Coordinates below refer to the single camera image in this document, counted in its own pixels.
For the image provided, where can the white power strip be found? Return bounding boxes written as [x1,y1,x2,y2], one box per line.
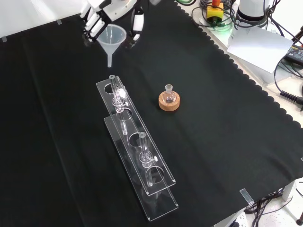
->
[226,211,249,227]

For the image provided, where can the yellow stop button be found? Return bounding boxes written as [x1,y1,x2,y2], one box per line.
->
[206,0,224,24]

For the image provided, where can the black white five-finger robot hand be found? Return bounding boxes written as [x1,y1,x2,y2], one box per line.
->
[80,0,145,47]

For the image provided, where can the black coiled cable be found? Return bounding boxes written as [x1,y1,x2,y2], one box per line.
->
[274,53,303,105]

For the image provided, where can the black cloth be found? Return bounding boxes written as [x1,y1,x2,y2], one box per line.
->
[0,0,303,227]

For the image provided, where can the clear acrylic funnel stand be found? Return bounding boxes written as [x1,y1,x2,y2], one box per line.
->
[96,75,178,222]

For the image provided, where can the small glass round-bottom flask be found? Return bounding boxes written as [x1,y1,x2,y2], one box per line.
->
[162,84,176,104]

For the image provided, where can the black cable bundle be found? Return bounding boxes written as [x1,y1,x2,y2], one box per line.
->
[243,186,294,227]

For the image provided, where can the cork ring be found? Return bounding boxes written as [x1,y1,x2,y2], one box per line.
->
[158,91,181,112]

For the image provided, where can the black power adapter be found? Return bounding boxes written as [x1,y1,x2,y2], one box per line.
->
[283,44,303,64]

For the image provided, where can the clear plastic funnel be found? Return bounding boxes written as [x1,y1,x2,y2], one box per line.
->
[97,24,127,69]

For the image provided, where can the pale board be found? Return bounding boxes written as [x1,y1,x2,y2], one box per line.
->
[226,25,294,74]

